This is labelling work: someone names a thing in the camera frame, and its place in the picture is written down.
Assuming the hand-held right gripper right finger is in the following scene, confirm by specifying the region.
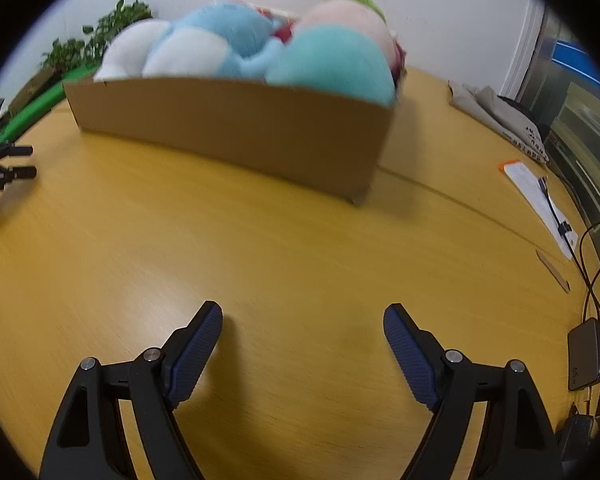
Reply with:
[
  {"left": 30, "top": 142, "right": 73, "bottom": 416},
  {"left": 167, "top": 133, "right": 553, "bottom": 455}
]
[{"left": 383, "top": 303, "right": 564, "bottom": 480}]

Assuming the green-haired plush doll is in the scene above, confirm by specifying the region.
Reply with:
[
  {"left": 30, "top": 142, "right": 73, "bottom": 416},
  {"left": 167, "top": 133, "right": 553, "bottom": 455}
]
[{"left": 264, "top": 0, "right": 399, "bottom": 107}]

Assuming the grey power adapter box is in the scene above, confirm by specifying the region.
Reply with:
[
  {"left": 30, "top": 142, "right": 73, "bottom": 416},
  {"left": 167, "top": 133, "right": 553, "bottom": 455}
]
[{"left": 567, "top": 319, "right": 600, "bottom": 391}]

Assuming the flat wooden stick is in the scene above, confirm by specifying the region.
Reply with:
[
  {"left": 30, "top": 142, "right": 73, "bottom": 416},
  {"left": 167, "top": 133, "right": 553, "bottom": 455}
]
[{"left": 535, "top": 248, "right": 571, "bottom": 292}]

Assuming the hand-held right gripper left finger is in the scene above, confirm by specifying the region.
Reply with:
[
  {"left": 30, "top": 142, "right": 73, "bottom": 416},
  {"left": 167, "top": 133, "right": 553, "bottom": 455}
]
[{"left": 39, "top": 301, "right": 224, "bottom": 480}]

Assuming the green leafy plant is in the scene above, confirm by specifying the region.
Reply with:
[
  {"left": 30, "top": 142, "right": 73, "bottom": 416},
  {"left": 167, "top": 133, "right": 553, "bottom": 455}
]
[{"left": 40, "top": 0, "right": 154, "bottom": 69}]

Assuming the blue and white plush toy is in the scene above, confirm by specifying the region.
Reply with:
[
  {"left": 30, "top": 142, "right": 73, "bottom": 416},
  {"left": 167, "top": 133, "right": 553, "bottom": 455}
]
[{"left": 93, "top": 2, "right": 287, "bottom": 82}]

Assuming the blue banner strip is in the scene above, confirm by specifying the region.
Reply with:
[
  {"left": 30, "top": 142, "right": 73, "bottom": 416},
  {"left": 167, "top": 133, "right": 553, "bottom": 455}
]
[{"left": 551, "top": 40, "right": 600, "bottom": 89}]

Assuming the brown cardboard box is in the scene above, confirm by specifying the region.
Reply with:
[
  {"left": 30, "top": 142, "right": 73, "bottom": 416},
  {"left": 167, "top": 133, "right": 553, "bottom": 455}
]
[{"left": 61, "top": 67, "right": 408, "bottom": 207}]

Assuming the brown planter box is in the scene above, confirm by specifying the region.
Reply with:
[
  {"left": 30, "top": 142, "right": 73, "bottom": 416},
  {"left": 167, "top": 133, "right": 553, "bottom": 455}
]
[{"left": 7, "top": 66, "right": 63, "bottom": 111}]

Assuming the grey cloth bag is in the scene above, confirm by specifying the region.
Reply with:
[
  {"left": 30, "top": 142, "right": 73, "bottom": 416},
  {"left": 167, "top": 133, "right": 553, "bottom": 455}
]
[{"left": 447, "top": 80, "right": 552, "bottom": 164}]

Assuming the white paper with orange edge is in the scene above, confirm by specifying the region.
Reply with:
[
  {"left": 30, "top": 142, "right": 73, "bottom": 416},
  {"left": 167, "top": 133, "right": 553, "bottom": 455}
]
[{"left": 497, "top": 160, "right": 577, "bottom": 261}]

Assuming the white door frame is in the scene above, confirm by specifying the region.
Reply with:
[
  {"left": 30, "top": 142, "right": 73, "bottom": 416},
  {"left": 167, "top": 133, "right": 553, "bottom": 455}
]
[{"left": 500, "top": 0, "right": 547, "bottom": 107}]

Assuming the yellow shelf cabinet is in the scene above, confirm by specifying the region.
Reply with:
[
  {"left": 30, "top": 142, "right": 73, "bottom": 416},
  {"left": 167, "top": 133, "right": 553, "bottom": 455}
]
[{"left": 549, "top": 79, "right": 600, "bottom": 221}]

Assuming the black flat device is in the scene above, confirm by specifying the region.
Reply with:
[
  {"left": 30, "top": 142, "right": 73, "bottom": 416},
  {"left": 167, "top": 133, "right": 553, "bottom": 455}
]
[{"left": 556, "top": 411, "right": 595, "bottom": 462}]

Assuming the black looped cable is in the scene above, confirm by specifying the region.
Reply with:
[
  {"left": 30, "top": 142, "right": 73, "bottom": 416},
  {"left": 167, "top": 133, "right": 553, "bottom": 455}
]
[{"left": 576, "top": 220, "right": 600, "bottom": 333}]

